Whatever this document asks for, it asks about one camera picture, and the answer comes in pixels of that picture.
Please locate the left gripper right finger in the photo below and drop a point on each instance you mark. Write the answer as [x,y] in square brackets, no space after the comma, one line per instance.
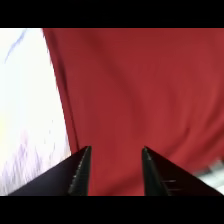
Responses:
[166,180]

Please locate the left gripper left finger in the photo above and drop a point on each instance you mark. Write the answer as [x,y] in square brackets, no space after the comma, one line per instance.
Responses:
[63,178]

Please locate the red T-shirt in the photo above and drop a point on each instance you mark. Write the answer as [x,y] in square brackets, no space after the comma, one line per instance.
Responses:
[140,93]

